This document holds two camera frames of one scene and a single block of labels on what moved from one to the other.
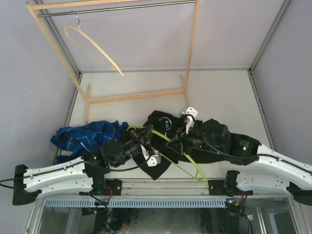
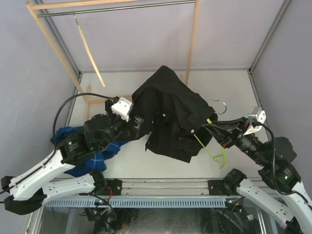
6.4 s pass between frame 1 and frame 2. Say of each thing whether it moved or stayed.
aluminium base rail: stayed
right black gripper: moved
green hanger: moved
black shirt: moved
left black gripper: moved
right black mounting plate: stayed
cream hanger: moved
